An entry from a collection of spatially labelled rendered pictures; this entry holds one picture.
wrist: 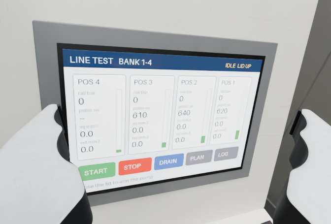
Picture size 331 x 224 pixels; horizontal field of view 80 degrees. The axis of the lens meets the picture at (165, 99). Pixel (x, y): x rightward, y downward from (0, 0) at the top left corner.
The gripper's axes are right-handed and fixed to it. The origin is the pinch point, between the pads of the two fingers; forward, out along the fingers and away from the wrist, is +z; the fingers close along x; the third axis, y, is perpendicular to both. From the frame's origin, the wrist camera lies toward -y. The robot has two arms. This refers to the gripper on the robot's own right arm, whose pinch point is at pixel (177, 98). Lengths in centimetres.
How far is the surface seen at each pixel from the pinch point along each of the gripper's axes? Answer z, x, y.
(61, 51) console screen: 19.5, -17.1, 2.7
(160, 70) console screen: 24.1, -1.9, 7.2
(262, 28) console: 33.7, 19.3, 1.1
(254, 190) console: 27, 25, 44
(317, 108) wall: 100, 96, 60
